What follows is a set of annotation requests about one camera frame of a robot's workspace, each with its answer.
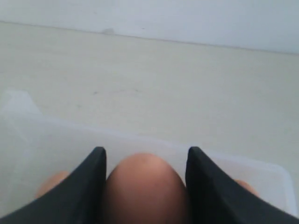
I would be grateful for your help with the clear plastic bin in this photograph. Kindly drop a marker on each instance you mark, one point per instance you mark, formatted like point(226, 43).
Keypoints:
point(33, 146)

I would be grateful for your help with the brown egg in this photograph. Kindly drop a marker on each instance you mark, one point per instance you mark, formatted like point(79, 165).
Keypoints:
point(51, 182)
point(144, 189)
point(247, 187)

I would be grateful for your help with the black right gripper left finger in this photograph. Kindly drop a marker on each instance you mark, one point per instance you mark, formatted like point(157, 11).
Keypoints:
point(75, 200)

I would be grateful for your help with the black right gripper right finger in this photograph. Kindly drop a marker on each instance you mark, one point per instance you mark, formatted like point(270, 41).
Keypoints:
point(217, 199)

